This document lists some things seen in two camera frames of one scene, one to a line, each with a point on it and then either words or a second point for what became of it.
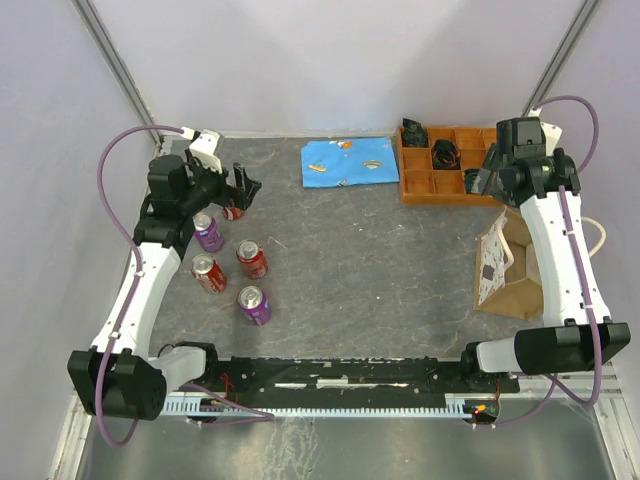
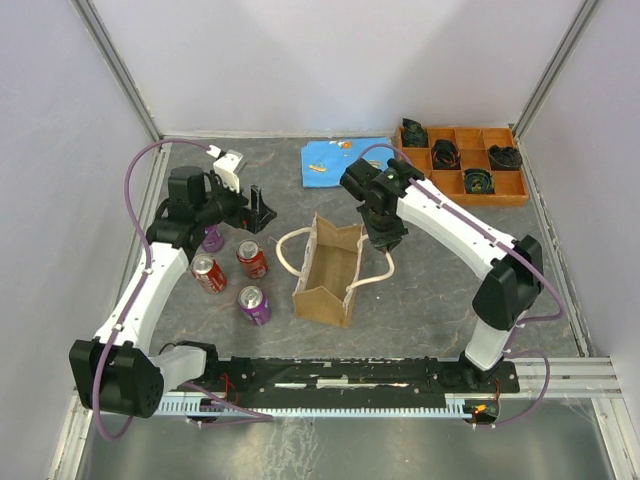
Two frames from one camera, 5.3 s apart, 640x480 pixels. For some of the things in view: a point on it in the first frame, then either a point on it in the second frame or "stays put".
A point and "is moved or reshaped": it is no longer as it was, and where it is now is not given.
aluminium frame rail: x=583 y=386 stays put
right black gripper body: x=493 y=164 -> x=383 y=230
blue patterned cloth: x=348 y=162 stays put
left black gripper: x=235 y=196 -> x=253 y=219
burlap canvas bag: x=507 y=276 is moved or reshaped
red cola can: x=209 y=274 stays put
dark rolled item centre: x=445 y=155 stays put
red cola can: x=252 y=258 stays put
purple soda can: x=254 y=305 stays put
